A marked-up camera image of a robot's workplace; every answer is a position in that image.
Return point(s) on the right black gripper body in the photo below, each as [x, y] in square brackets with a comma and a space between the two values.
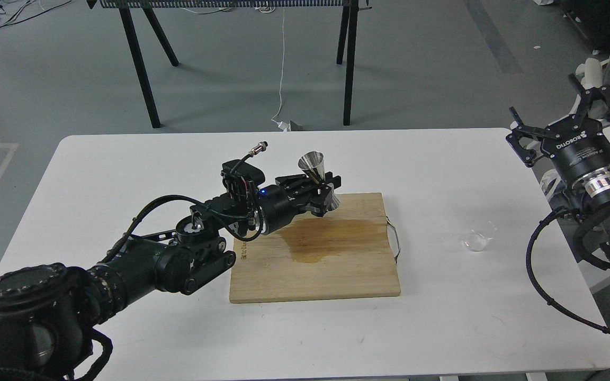
[576, 150]

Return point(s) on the bamboo cutting board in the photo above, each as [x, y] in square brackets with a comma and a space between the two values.
[345, 254]

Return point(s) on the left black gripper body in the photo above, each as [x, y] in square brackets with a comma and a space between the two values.
[280, 205]

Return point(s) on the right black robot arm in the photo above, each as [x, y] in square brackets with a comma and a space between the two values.
[588, 208]

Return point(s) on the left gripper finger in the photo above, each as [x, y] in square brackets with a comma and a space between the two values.
[317, 201]
[297, 185]

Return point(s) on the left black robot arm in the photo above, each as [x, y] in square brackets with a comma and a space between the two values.
[48, 313]

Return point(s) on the white office chair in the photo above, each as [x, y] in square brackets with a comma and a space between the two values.
[591, 73]

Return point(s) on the black metal frame table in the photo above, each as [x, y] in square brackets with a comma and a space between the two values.
[237, 47]

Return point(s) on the steel double jigger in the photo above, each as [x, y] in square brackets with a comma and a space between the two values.
[312, 164]

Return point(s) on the clear glass cup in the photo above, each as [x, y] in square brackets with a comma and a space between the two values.
[480, 234]

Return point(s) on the white power adapter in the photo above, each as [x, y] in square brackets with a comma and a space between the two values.
[289, 126]

